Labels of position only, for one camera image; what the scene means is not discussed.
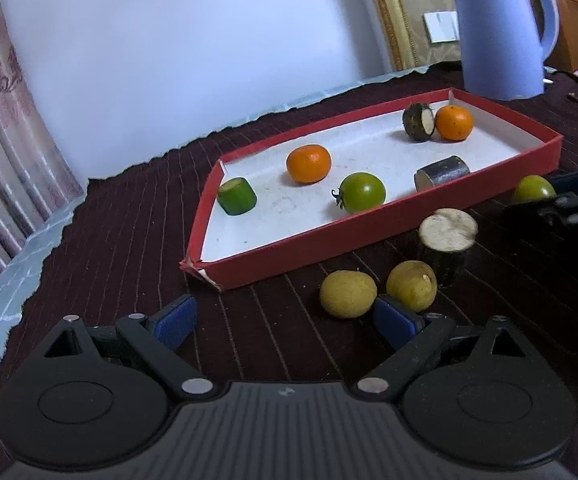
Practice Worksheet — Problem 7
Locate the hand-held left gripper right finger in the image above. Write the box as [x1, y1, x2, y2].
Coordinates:
[356, 294, 528, 402]

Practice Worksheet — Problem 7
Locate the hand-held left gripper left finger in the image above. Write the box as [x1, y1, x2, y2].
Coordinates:
[43, 294, 216, 402]

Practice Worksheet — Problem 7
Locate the green tomato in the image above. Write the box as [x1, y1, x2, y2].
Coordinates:
[331, 172, 387, 215]
[512, 175, 558, 205]

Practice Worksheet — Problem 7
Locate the yellow longan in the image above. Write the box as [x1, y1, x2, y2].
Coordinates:
[386, 260, 438, 313]
[319, 270, 378, 319]

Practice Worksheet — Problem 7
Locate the orange mandarin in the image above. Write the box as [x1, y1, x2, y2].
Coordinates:
[286, 144, 332, 184]
[435, 105, 475, 142]

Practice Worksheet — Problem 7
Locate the red shallow cardboard box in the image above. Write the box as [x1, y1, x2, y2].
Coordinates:
[180, 87, 564, 292]

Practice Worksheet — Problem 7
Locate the dark striped tablecloth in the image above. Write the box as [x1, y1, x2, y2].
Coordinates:
[0, 62, 578, 480]

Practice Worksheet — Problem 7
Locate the thick dark sugarcane piece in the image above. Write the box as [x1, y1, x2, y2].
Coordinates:
[417, 208, 480, 288]

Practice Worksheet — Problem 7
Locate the green cucumber piece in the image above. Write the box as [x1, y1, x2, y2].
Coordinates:
[217, 176, 258, 216]

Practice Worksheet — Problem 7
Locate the blue electric kettle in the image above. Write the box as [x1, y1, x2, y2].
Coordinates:
[438, 0, 560, 102]

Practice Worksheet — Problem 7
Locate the pink patterned curtain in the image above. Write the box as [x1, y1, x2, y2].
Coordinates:
[0, 0, 86, 281]

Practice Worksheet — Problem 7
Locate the white wall switch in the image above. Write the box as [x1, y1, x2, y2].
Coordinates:
[423, 10, 460, 44]

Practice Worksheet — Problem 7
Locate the gold wall frame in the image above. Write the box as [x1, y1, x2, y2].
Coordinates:
[359, 0, 417, 73]

